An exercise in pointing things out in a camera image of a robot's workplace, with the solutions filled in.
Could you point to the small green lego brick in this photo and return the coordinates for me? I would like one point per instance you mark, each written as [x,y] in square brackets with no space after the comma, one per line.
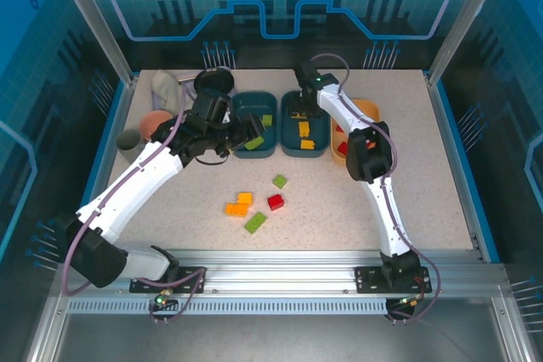
[279,181]
[267,120]

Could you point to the long green lego brick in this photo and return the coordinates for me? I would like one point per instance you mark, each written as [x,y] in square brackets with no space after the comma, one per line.
[254,143]
[255,222]

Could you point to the teal plastic container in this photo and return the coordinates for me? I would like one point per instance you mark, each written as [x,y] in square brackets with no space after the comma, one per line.
[316,133]
[254,101]

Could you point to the small red lego brick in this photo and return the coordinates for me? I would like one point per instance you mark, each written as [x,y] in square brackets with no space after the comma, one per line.
[339,129]
[275,202]

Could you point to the long red lego brick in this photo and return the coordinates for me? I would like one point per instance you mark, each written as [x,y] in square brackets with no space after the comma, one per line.
[342,148]

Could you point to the orange plastic container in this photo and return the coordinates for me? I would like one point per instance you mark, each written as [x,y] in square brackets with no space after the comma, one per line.
[339,160]

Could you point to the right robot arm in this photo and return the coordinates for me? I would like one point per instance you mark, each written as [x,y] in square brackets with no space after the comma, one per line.
[390,218]

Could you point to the black frying pan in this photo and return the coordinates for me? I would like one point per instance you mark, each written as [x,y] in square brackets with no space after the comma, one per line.
[214,78]

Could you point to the pink bowl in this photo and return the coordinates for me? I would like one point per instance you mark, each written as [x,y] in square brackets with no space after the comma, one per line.
[150,122]

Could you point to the orange lego brick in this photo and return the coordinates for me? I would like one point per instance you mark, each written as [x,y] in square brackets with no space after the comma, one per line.
[236,209]

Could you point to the grey mug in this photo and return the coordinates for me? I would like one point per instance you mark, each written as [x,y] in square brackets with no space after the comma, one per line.
[127,143]

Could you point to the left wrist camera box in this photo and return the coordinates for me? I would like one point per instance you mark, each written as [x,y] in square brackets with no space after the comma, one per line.
[227,117]

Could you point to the aluminium side rail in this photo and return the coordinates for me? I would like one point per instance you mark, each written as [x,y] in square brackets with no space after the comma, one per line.
[123,116]
[441,116]

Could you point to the aluminium mounting rail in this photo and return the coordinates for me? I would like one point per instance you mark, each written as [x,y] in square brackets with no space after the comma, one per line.
[275,273]

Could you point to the aluminium frame post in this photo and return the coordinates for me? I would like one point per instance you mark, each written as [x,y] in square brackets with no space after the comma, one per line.
[95,18]
[465,18]

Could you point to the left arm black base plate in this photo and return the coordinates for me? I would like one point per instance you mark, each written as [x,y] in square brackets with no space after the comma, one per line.
[140,283]

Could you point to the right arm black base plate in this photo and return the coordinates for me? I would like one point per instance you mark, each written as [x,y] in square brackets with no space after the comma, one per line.
[367,281]

